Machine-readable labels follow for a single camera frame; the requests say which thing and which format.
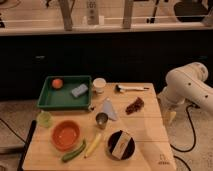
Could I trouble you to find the dark red grape bunch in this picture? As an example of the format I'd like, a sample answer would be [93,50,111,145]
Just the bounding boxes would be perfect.
[125,97,144,115]

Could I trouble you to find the black bowl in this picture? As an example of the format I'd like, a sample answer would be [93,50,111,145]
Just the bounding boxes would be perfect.
[107,130,135,160]

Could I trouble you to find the white card box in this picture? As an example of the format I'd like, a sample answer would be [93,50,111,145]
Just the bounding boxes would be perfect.
[112,132,131,159]

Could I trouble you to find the small metal cup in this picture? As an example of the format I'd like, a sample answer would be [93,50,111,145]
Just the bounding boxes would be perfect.
[96,113,108,129]

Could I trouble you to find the white-handled brush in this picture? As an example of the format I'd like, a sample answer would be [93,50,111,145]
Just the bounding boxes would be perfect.
[115,84,149,92]

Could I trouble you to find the white cup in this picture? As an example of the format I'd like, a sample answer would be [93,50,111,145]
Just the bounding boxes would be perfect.
[93,78,106,93]

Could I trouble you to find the green plastic tray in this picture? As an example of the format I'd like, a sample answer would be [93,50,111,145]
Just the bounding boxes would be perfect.
[37,75,92,110]

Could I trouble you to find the green cucumber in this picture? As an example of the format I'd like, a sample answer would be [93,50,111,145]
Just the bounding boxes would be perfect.
[61,140,86,162]

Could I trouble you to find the blue-grey sponge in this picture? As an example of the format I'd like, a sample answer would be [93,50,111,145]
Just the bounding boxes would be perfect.
[71,84,88,98]

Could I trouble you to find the orange fruit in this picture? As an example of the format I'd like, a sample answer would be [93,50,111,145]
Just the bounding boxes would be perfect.
[52,78,63,89]

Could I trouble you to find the black cable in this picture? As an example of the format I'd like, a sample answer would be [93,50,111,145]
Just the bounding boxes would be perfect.
[169,103,201,171]

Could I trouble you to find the light green cup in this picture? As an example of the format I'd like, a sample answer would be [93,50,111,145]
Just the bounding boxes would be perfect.
[37,111,52,128]

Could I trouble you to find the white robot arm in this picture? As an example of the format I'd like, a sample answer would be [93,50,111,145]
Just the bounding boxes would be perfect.
[157,62,213,125]

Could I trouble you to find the red bowl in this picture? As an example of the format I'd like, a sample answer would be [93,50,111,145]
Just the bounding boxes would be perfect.
[51,120,80,151]

